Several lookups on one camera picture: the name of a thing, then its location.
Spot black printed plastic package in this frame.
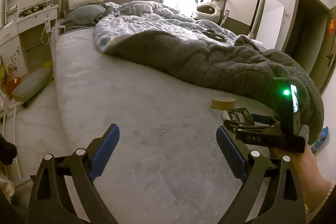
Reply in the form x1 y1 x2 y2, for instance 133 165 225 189
222 107 255 126

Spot brown cardboard tape roll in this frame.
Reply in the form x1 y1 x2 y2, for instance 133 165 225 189
211 97 236 111

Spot person's right hand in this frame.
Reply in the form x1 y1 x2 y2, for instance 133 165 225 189
273 145 331 211

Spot blue snack bag floor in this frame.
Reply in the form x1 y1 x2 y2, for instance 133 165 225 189
310 126 329 153

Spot beige hanging garment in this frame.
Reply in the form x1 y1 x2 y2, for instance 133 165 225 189
0 170 15 203

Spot dark grey fleece blanket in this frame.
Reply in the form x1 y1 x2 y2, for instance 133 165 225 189
102 30 325 144

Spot black hanging garment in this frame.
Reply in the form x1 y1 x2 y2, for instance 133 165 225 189
0 135 18 166

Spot black headphones on bed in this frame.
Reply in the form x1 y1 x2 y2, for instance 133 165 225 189
202 29 227 43

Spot white cat bed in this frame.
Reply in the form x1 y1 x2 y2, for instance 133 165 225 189
192 2 221 23

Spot grey cushioned stool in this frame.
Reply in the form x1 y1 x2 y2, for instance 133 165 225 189
12 68 53 109

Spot blue white patterned duvet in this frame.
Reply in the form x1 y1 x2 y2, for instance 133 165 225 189
93 1 266 53

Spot white dressing table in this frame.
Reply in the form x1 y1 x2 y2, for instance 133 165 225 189
1 0 59 80

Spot grey blue pillow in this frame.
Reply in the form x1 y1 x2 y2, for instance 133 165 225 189
60 4 106 33

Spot beige pillow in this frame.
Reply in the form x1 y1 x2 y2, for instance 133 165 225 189
68 0 104 11

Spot dark doorway frame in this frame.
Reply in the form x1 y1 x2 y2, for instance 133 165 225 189
282 0 335 93

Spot white power strip cable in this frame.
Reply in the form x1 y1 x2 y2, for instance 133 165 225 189
40 17 52 46

